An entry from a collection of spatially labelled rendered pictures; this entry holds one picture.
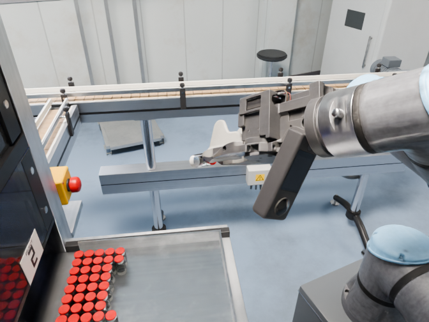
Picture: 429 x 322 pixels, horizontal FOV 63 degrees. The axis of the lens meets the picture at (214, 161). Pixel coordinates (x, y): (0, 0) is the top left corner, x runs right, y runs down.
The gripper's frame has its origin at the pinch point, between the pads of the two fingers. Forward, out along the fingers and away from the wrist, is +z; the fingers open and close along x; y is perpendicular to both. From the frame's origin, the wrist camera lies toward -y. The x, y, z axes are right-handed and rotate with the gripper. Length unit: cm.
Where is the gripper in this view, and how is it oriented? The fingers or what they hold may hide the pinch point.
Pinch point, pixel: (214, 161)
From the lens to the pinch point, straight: 54.4
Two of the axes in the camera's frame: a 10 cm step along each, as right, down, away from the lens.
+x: -7.4, -1.4, -6.5
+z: -6.7, 1.0, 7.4
